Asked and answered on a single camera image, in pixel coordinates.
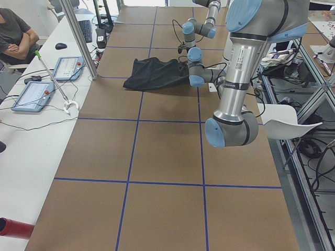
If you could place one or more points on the black graphic t-shirt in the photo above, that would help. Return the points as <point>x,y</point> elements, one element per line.
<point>153,74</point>

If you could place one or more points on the red fire extinguisher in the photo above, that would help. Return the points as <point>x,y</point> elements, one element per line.
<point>16,229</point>

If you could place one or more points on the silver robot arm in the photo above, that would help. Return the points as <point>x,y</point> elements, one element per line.
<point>251,24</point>
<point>192,27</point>

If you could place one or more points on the black keyboard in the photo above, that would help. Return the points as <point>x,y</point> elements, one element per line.
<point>86,29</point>

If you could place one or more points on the black computer mouse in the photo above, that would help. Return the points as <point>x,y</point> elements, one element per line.
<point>60,46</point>

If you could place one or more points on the teach pendant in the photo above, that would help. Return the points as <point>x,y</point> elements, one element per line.
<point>68,68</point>
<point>34,97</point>

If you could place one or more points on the lower teach pendant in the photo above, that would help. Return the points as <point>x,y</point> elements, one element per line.
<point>34,97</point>

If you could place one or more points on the upper teach pendant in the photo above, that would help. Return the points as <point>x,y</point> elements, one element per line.
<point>68,68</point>

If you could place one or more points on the white plastic chair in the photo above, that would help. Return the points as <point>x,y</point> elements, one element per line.
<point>281,122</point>

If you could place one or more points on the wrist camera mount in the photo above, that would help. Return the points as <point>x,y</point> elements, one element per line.
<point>181,48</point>

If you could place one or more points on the seated person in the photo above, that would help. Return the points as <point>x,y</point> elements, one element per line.
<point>18,39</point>

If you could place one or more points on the aluminium frame post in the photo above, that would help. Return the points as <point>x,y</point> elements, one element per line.
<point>75,28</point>

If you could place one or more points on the metal reacher grabber tool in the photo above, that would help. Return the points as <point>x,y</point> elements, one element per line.
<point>67,102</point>

